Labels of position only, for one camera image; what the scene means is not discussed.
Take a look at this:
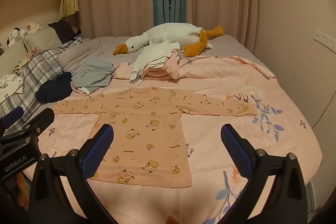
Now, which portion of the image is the grey cloth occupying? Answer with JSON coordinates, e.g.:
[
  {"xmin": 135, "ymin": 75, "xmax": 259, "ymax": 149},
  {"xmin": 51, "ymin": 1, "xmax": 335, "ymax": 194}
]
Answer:
[{"xmin": 71, "ymin": 56, "xmax": 116, "ymax": 94}]

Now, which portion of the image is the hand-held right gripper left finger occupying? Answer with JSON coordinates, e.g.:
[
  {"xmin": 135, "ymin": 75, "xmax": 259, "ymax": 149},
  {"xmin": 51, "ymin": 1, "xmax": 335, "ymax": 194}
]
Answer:
[{"xmin": 29, "ymin": 124, "xmax": 124, "ymax": 224}]

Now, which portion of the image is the white printed cloth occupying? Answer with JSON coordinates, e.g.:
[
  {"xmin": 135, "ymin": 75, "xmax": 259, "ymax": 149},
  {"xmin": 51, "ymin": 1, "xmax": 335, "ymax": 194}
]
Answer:
[{"xmin": 0, "ymin": 59, "xmax": 27, "ymax": 98}]

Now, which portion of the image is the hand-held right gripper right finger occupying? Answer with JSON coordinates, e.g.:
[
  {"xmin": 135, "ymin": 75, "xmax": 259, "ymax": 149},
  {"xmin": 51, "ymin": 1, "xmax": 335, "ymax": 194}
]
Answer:
[{"xmin": 218, "ymin": 124, "xmax": 308, "ymax": 224}]

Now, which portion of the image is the white goose plush toy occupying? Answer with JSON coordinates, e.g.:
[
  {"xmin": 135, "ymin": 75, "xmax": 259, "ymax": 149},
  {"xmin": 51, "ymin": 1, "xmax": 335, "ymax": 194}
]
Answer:
[{"xmin": 113, "ymin": 22, "xmax": 225, "ymax": 58}]

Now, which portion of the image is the pink duck-print long-sleeve shirt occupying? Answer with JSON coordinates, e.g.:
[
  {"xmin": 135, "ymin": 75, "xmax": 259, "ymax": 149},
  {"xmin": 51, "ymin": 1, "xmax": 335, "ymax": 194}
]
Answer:
[{"xmin": 52, "ymin": 86, "xmax": 258, "ymax": 186}]

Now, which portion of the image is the grey bedsheet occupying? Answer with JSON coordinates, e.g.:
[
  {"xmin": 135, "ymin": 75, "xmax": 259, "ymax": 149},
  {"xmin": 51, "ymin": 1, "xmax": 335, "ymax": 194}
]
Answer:
[{"xmin": 58, "ymin": 34, "xmax": 248, "ymax": 75}]

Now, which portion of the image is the dark navy cloth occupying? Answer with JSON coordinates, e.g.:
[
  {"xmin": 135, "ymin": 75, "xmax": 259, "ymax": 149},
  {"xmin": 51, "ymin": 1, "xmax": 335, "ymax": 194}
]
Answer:
[{"xmin": 35, "ymin": 72, "xmax": 72, "ymax": 103}]

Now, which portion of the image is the pinkish plush toy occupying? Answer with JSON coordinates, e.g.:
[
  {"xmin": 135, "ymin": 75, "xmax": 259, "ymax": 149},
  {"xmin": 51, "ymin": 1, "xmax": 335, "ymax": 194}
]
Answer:
[{"xmin": 20, "ymin": 22, "xmax": 44, "ymax": 37}]

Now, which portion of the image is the white folded garment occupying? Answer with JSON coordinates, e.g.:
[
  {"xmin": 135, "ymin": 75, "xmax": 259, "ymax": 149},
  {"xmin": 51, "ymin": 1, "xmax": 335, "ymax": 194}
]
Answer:
[{"xmin": 130, "ymin": 41, "xmax": 181, "ymax": 83}]

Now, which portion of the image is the pale pink cloth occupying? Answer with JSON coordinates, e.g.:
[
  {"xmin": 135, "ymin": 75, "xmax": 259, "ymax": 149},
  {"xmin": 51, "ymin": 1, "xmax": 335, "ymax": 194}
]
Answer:
[{"xmin": 72, "ymin": 85, "xmax": 92, "ymax": 96}]

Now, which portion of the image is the pink folded garment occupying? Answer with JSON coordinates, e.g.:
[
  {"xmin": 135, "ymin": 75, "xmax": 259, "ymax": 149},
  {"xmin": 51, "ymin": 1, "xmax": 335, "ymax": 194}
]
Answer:
[{"xmin": 147, "ymin": 49, "xmax": 182, "ymax": 80}]

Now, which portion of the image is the white wall socket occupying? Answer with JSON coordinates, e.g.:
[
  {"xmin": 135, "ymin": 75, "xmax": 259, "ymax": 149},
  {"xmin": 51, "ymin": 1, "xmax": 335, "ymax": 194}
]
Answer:
[{"xmin": 314, "ymin": 29, "xmax": 336, "ymax": 52}]

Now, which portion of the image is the beige pillow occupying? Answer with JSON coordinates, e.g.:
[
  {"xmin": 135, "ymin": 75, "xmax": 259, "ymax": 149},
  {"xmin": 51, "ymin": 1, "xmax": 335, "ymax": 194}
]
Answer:
[
  {"xmin": 22, "ymin": 27, "xmax": 63, "ymax": 52},
  {"xmin": 0, "ymin": 40, "xmax": 30, "ymax": 78}
]

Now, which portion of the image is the dark brown cushion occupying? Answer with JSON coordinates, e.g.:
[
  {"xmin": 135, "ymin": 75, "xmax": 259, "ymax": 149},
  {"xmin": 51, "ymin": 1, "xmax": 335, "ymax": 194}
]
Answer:
[{"xmin": 49, "ymin": 20, "xmax": 82, "ymax": 43}]

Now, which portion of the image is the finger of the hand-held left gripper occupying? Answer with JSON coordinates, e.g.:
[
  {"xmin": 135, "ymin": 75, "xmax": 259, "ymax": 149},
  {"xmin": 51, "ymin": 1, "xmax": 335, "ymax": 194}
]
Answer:
[
  {"xmin": 0, "ymin": 106, "xmax": 25, "ymax": 130},
  {"xmin": 15, "ymin": 108, "xmax": 55, "ymax": 141}
]

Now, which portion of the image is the pink animal-print bedsheet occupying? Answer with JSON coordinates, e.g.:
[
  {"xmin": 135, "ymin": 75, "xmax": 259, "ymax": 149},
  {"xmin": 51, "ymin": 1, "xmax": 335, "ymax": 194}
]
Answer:
[{"xmin": 38, "ymin": 55, "xmax": 324, "ymax": 224}]

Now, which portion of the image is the yellow fringed hanging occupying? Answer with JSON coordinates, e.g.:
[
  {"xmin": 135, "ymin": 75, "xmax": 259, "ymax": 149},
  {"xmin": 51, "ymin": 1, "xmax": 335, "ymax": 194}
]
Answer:
[{"xmin": 60, "ymin": 0, "xmax": 79, "ymax": 18}]

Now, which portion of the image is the person's left hand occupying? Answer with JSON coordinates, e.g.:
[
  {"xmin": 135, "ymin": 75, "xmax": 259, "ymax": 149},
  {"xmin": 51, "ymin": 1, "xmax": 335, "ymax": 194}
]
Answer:
[{"xmin": 15, "ymin": 174, "xmax": 29, "ymax": 211}]

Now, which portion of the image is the black and white plush toy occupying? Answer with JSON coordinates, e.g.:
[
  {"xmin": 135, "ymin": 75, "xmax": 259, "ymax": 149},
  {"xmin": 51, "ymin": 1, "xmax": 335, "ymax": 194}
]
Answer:
[{"xmin": 7, "ymin": 27, "xmax": 22, "ymax": 47}]

